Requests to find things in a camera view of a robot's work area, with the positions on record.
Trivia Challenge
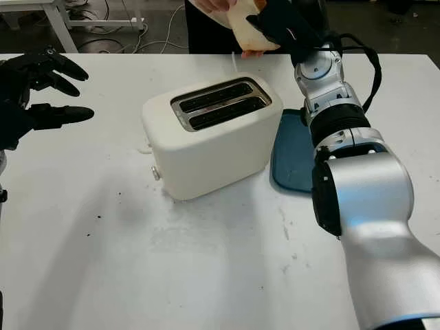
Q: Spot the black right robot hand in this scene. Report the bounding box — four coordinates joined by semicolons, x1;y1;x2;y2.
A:
245;0;331;46

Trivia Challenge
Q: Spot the person's right hand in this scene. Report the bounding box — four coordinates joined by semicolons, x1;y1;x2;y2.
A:
197;0;240;30

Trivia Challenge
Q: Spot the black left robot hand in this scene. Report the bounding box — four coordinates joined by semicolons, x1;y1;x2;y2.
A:
0;45;96;131

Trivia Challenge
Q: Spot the toast slice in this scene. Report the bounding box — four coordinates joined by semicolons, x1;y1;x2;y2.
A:
226;0;281;52

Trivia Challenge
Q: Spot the person in black trousers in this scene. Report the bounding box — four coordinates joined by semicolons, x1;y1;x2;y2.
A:
184;0;297;55

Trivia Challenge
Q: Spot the cream two-slot toaster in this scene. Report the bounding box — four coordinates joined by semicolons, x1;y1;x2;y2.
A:
142;76;285;202

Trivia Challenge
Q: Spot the blue plastic tray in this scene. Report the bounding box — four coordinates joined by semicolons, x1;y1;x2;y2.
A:
269;109;316;196

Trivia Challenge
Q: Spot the black bulky object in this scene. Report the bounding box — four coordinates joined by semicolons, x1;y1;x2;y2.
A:
388;0;414;17

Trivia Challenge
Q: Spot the white floor cable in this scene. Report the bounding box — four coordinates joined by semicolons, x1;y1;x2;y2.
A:
133;3;189;53

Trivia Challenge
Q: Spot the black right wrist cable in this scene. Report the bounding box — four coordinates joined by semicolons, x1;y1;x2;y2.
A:
321;33;384;113

